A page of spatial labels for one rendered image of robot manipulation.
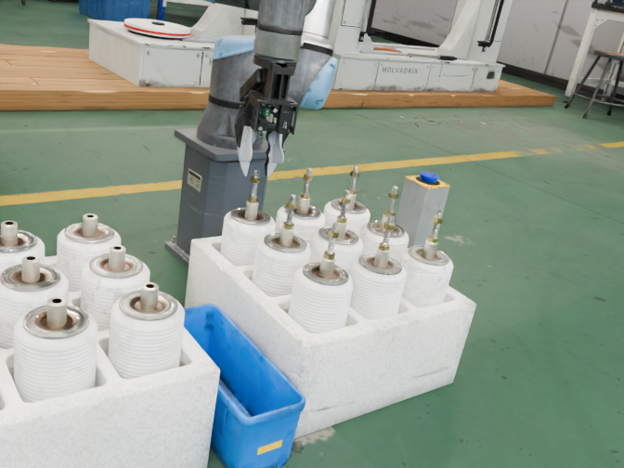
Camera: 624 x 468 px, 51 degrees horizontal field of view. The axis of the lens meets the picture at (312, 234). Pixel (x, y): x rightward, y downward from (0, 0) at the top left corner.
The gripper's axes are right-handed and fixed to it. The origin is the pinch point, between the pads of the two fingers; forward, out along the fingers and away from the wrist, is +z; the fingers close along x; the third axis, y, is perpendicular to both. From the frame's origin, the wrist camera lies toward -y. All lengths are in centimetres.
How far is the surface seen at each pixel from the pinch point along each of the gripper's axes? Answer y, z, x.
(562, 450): 42, 34, 49
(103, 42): -216, 15, -15
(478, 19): -278, -18, 223
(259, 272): 13.6, 14.1, -1.1
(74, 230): 8.5, 9.2, -30.8
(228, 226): 2.4, 10.6, -4.4
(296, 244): 12.8, 9.2, 5.1
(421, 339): 25.6, 21.2, 26.1
